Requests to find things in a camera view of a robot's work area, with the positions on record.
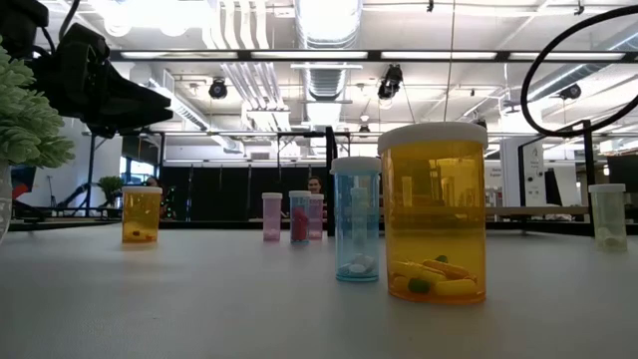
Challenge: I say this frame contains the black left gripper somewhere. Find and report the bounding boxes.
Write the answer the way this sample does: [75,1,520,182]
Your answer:
[28,22,174,140]

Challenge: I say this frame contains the large orange pill bottle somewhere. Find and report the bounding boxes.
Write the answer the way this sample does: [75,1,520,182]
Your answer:
[377,121,489,306]
[121,184,163,246]

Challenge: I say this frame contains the small pink pill bottle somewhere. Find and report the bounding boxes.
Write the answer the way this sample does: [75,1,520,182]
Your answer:
[308,193,326,241]
[261,191,283,243]

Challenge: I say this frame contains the blue bottle red pills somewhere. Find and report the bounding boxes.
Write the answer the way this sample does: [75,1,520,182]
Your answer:
[288,189,312,245]

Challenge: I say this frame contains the blue bottle white pills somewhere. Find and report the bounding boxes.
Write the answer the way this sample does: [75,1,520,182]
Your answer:
[329,156,383,283]

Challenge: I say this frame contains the pale yellow pill bottle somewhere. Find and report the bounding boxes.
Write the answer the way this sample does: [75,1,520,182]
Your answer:
[587,182,628,253]

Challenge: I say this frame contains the background potted plant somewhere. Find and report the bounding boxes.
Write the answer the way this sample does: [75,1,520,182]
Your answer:
[97,175,126,208]

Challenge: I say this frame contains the black ceiling spotlight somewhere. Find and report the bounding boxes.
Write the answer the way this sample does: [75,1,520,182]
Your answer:
[376,63,405,101]
[557,83,583,102]
[207,77,229,101]

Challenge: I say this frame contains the green artificial potted plant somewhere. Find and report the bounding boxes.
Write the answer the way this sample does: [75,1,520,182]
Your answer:
[0,34,76,245]

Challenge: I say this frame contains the black partition curtain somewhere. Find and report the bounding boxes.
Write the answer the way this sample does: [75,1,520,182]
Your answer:
[159,164,330,222]

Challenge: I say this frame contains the grey table mat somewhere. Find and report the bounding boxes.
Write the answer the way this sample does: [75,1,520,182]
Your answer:
[0,221,638,359]

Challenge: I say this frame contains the black overhead beam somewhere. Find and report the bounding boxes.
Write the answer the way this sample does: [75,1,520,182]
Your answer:
[108,48,638,64]

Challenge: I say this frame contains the black background screen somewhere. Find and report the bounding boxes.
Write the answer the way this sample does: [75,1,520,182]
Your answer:
[605,153,638,194]

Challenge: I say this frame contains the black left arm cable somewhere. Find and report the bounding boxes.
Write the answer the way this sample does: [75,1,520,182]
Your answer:
[57,0,82,44]

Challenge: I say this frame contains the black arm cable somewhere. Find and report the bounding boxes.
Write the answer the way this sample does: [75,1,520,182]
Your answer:
[57,0,82,44]
[519,3,638,140]

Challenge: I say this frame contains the black metal table frame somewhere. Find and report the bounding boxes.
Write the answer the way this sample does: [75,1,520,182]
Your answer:
[8,217,638,237]

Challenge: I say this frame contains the silver ceiling duct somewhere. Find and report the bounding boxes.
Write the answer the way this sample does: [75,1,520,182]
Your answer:
[293,0,364,126]

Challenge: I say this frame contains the wooden shelf black metal frame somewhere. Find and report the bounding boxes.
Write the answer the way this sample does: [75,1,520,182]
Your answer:
[325,119,598,237]

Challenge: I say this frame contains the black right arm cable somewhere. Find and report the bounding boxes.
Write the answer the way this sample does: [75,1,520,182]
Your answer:
[519,3,638,140]

